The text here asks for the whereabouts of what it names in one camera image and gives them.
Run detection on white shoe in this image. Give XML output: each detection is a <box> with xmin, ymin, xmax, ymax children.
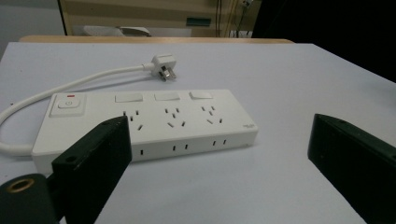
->
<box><xmin>81</xmin><ymin>25</ymin><xmax>152</xmax><ymax>37</ymax></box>

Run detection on white power strip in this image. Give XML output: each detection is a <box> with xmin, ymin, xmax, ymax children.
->
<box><xmin>31</xmin><ymin>89</ymin><xmax>260</xmax><ymax>175</ymax></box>

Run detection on wooden cabinet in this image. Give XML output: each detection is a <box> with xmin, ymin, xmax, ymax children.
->
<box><xmin>58</xmin><ymin>0</ymin><xmax>262</xmax><ymax>38</ymax></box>

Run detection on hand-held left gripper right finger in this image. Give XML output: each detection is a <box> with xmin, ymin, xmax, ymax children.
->
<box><xmin>307</xmin><ymin>113</ymin><xmax>396</xmax><ymax>224</ymax></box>

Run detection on hanging dark cables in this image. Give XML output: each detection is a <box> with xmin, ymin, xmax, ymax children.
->
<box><xmin>214</xmin><ymin>0</ymin><xmax>250</xmax><ymax>38</ymax></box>

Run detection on white power plug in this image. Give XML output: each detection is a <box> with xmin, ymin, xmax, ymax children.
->
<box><xmin>150</xmin><ymin>53</ymin><xmax>177</xmax><ymax>82</ymax></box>

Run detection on white power cable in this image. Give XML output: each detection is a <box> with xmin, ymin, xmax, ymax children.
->
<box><xmin>0</xmin><ymin>63</ymin><xmax>156</xmax><ymax>157</ymax></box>

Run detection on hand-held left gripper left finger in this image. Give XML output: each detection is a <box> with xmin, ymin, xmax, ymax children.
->
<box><xmin>50</xmin><ymin>115</ymin><xmax>133</xmax><ymax>224</ymax></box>

